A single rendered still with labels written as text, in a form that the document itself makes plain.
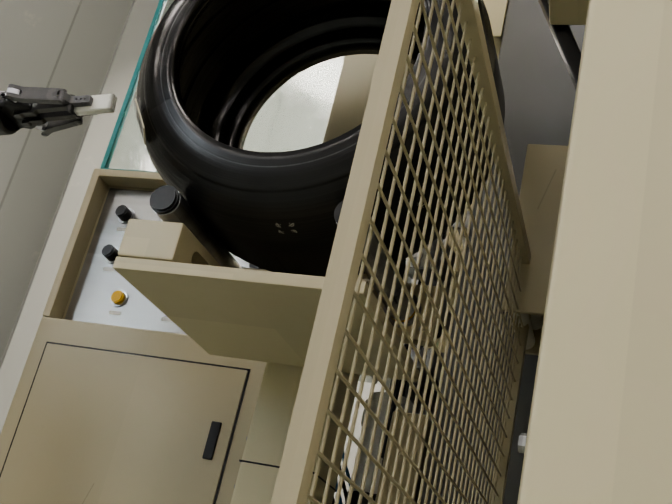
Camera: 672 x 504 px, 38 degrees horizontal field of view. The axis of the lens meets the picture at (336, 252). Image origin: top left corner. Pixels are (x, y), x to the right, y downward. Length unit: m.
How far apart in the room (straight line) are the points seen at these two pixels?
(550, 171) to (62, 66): 4.00
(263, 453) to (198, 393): 0.39
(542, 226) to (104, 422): 0.97
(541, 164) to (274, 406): 0.59
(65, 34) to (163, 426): 3.70
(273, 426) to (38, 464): 0.63
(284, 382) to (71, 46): 3.96
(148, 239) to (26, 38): 4.05
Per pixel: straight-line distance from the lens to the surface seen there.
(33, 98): 1.71
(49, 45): 5.39
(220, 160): 1.38
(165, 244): 1.36
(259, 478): 1.60
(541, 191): 1.60
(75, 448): 2.04
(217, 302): 1.40
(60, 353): 2.13
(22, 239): 4.97
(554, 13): 1.76
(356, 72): 1.88
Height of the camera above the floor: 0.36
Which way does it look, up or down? 22 degrees up
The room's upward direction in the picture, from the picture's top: 13 degrees clockwise
